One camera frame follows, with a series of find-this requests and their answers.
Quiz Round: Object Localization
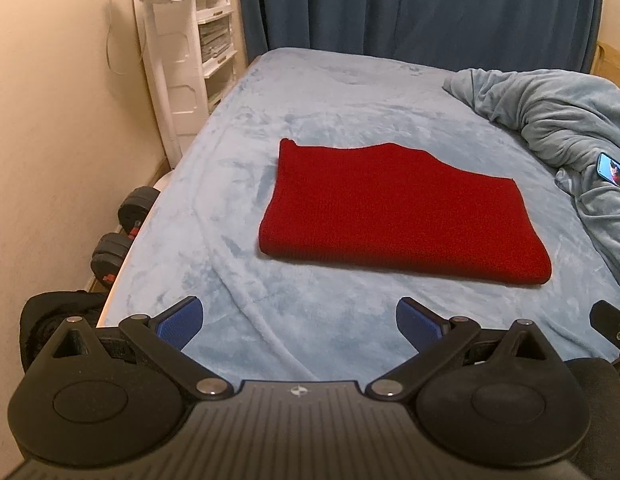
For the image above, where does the dark blue curtain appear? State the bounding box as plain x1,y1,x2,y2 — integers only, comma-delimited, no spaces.
237,0,606,76

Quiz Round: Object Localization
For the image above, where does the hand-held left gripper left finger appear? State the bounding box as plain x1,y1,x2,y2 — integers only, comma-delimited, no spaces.
38,296,236,401

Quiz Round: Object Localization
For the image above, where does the wooden headboard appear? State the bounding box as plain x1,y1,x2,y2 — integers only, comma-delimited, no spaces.
592,42,620,86

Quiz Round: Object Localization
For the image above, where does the red knit cardigan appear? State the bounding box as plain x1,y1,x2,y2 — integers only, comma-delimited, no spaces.
258,138,552,287

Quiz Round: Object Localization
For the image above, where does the stack of magazines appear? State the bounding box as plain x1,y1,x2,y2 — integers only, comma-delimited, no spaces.
197,21,232,62

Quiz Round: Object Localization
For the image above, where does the fan power cable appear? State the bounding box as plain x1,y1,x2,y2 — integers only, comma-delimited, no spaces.
105,0,129,77

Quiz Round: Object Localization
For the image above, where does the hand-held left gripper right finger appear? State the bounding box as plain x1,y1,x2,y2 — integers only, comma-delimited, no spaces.
365,297,565,401

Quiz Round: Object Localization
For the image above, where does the white shelf unit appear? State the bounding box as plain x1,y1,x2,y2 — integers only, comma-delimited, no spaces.
155,0,239,138

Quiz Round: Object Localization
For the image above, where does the crumpled light blue blanket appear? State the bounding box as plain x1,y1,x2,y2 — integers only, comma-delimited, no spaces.
442,67,620,306

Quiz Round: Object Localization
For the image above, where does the black dumbbell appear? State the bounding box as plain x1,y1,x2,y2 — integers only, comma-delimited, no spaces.
89,232,137,292
117,186,159,237

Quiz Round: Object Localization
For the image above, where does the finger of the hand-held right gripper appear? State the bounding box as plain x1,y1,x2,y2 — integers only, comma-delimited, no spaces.
589,300,620,347

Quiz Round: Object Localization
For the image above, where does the smartphone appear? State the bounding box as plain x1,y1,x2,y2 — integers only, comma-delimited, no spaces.
596,153,620,187

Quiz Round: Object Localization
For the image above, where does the bed with light blue sheet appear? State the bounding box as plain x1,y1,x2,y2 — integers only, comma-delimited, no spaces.
97,47,620,386

